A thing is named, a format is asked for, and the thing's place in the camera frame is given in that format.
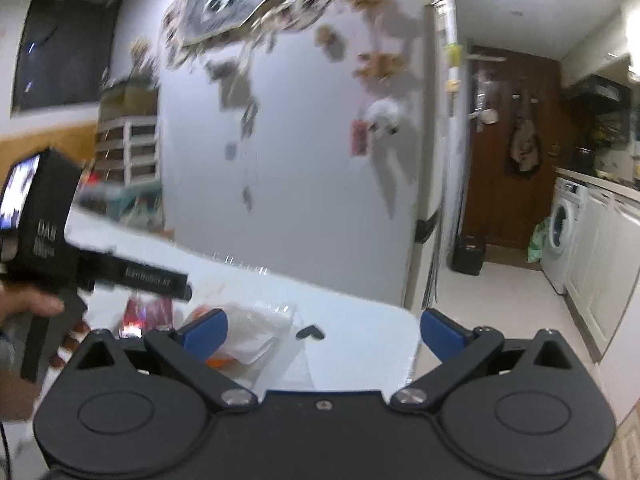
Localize white kitchen base cabinets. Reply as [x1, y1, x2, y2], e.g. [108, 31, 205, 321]
[565, 187, 640, 366]

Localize panda print wall hanging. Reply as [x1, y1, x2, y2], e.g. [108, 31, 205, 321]
[162, 0, 351, 48]

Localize white refrigerator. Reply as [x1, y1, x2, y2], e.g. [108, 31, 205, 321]
[402, 2, 468, 311]

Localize person's left hand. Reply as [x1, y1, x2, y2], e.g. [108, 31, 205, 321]
[0, 293, 65, 327]

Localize brown wooden door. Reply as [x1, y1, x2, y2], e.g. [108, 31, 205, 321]
[460, 47, 563, 266]

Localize black box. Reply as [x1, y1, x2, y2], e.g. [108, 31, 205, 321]
[451, 234, 488, 277]

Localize white camera ornament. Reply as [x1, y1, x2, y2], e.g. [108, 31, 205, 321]
[205, 57, 238, 81]

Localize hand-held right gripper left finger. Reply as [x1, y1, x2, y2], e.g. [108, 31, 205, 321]
[75, 309, 259, 409]

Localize black range hood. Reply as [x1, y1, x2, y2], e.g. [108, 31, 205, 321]
[570, 75, 633, 111]

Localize white plush toy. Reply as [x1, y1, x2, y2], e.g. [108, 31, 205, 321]
[365, 100, 403, 136]

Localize orange wrapper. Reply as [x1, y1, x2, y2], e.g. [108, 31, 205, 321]
[186, 304, 246, 368]

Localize hanging khaki bag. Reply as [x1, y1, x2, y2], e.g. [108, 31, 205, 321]
[507, 115, 543, 178]

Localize red packet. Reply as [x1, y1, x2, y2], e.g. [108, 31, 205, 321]
[120, 295, 173, 338]

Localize glass tank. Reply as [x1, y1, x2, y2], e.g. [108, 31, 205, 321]
[100, 80, 161, 121]

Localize dried flowers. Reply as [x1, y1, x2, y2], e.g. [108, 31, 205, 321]
[130, 35, 158, 83]

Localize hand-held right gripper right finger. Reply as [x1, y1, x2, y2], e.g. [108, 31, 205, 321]
[389, 308, 572, 412]

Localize foil-covered table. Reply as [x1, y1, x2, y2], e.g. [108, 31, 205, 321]
[65, 207, 421, 396]

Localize dark window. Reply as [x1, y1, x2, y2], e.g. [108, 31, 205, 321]
[11, 0, 123, 113]

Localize white drawer unit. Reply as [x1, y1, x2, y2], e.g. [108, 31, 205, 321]
[95, 115, 163, 186]

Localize white washing machine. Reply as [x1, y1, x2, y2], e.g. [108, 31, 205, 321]
[540, 177, 588, 296]

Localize green plastic bag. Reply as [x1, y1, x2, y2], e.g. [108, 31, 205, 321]
[527, 217, 551, 263]

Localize blurred teal container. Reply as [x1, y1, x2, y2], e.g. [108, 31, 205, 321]
[75, 182, 166, 233]

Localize small wooden wall block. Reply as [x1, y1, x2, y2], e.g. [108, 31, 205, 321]
[315, 25, 341, 51]

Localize white plastic wrapper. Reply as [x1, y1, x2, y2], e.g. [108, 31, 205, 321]
[220, 300, 298, 366]

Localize pink wall card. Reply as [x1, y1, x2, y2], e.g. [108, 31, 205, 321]
[351, 120, 368, 157]

